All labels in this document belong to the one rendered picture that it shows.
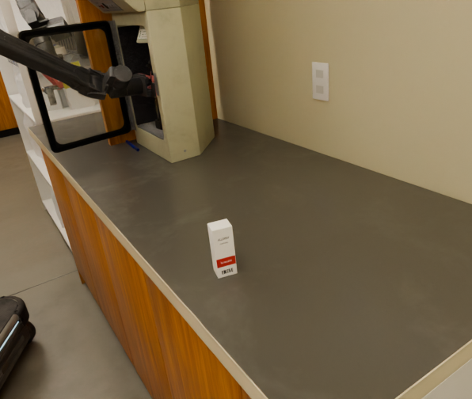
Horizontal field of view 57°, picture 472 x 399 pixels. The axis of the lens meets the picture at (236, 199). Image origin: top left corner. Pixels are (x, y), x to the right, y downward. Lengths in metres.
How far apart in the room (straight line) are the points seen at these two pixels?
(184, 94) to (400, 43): 0.66
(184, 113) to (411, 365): 1.04
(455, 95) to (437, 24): 0.16
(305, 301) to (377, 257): 0.20
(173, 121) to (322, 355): 0.96
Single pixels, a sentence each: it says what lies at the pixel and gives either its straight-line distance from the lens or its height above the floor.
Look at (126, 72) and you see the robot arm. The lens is 1.45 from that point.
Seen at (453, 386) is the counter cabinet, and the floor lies 0.87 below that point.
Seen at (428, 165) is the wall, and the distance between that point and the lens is 1.22.
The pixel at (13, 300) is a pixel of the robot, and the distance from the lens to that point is 2.32.
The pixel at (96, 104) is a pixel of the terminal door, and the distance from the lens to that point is 1.65.
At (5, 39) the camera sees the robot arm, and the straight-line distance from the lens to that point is 1.36.
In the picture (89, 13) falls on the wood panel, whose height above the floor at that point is 1.42.
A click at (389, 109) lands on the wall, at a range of 1.26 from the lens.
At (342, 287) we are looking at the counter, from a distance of 0.82.
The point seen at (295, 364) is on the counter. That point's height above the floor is 0.94.
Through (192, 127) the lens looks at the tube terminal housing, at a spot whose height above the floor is 1.04.
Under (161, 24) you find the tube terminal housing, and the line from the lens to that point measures 1.40.
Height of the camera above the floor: 1.44
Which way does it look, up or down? 26 degrees down
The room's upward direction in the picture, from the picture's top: 6 degrees counter-clockwise
